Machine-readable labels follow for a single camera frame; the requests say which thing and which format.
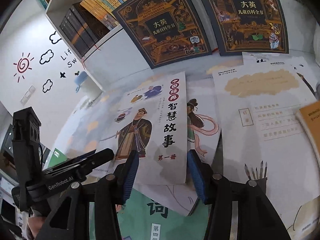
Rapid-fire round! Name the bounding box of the wisdom stories white book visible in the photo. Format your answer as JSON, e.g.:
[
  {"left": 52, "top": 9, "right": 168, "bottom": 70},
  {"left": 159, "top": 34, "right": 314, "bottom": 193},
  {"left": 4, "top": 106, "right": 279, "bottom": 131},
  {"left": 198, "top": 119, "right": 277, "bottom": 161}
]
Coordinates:
[{"left": 109, "top": 72, "right": 187, "bottom": 185}]

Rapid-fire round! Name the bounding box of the person left hand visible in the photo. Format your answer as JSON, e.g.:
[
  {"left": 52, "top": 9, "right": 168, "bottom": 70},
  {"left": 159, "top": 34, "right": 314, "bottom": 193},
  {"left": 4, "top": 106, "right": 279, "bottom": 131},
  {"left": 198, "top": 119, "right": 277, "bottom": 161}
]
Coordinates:
[{"left": 26, "top": 216, "right": 47, "bottom": 239}]

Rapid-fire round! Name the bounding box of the patterned fan table mat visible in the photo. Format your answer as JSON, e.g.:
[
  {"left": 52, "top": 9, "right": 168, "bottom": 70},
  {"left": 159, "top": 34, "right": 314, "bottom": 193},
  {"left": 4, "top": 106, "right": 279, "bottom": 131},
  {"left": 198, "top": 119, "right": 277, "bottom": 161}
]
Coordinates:
[{"left": 52, "top": 67, "right": 320, "bottom": 240}]

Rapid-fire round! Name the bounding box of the dark green book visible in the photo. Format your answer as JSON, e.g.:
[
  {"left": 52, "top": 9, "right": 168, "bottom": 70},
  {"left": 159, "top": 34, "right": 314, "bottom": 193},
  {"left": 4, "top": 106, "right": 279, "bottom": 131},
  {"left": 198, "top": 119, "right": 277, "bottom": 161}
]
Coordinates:
[{"left": 44, "top": 148, "right": 67, "bottom": 168}]

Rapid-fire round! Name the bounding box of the teal poetry book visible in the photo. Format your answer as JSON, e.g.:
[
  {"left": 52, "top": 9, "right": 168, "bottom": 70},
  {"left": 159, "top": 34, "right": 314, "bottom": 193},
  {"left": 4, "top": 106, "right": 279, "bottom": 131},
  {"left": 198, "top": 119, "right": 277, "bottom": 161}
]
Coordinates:
[{"left": 118, "top": 190, "right": 209, "bottom": 239}]

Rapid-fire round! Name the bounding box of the fairy lady white book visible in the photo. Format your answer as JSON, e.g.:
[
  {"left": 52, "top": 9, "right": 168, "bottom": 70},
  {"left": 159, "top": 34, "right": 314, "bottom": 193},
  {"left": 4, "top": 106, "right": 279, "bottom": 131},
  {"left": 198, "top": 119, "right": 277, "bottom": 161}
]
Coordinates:
[{"left": 133, "top": 75, "right": 221, "bottom": 216}]

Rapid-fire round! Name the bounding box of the white contents page book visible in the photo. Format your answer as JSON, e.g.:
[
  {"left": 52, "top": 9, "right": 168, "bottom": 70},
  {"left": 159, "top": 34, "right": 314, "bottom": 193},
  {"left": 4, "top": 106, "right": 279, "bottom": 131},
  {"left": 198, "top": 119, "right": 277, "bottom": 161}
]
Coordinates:
[{"left": 213, "top": 63, "right": 319, "bottom": 239}]

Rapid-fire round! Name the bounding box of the white water bottle blue lid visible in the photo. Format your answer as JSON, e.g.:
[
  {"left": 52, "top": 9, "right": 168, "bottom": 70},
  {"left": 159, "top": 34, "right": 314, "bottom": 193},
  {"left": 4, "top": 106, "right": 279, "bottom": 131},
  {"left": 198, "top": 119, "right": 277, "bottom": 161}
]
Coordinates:
[{"left": 74, "top": 71, "right": 103, "bottom": 101}]

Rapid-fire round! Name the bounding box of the white bookshelf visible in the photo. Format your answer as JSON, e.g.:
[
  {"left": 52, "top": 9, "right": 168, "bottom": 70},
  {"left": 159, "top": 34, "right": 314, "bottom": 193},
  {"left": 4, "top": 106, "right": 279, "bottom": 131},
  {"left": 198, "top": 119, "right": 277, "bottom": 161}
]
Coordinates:
[{"left": 35, "top": 0, "right": 201, "bottom": 63}]

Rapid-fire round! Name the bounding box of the mustard yellow book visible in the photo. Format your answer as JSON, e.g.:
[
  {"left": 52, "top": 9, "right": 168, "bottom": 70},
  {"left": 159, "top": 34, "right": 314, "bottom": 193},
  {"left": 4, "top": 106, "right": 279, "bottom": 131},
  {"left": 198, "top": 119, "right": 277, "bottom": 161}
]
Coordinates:
[{"left": 296, "top": 101, "right": 320, "bottom": 157}]

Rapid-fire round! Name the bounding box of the black book set on shelf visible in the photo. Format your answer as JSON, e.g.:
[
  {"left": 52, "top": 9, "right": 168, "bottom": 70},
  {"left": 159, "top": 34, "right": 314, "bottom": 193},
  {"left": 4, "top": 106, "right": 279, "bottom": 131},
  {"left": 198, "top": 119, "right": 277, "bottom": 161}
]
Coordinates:
[{"left": 60, "top": 3, "right": 110, "bottom": 57}]

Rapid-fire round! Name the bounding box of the dark encyclopedia book left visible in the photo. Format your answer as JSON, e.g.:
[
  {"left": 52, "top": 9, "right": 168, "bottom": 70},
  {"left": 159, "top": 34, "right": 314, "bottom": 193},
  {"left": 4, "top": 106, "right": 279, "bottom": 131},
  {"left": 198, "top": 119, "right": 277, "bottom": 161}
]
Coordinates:
[{"left": 112, "top": 0, "right": 212, "bottom": 69}]

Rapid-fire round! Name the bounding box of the dark encyclopedia book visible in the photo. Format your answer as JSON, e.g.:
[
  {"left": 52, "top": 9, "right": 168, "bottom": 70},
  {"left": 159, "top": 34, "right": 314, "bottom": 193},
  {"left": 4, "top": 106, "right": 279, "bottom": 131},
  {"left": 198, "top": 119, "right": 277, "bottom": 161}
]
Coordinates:
[
  {"left": 201, "top": 0, "right": 289, "bottom": 56},
  {"left": 112, "top": 0, "right": 212, "bottom": 69}
]

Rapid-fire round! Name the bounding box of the dark encyclopedia book right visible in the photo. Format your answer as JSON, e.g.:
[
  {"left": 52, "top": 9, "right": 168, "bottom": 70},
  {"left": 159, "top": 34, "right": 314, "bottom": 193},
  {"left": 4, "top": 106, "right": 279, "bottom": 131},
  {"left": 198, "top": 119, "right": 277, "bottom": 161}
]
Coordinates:
[{"left": 201, "top": 0, "right": 289, "bottom": 56}]

